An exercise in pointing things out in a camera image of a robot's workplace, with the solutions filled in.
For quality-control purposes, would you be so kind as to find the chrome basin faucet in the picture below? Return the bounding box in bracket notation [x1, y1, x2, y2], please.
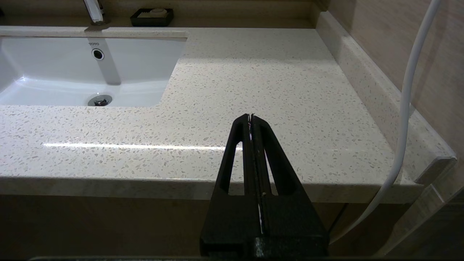
[83, 0, 111, 26]

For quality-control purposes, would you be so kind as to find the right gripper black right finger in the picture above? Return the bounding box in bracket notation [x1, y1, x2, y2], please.
[252, 114, 329, 257]

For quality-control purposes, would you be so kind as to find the round beige soap bar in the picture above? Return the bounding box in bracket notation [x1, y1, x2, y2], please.
[139, 8, 168, 18]

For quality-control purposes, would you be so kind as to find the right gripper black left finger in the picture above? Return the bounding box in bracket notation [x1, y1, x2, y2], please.
[200, 114, 262, 257]

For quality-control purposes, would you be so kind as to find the white cable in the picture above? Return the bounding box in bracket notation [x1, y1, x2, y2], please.
[329, 0, 442, 244]

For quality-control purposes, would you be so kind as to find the brown vanity cabinet front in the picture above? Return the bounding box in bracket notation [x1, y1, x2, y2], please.
[0, 194, 421, 259]

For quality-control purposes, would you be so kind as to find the white ceramic sink basin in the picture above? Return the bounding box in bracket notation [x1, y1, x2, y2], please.
[0, 26, 190, 108]

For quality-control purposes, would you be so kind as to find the chrome sink drain plug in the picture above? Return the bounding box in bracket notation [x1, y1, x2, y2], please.
[88, 95, 113, 107]

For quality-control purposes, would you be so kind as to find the black soap dish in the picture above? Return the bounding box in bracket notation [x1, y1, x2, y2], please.
[130, 8, 174, 28]

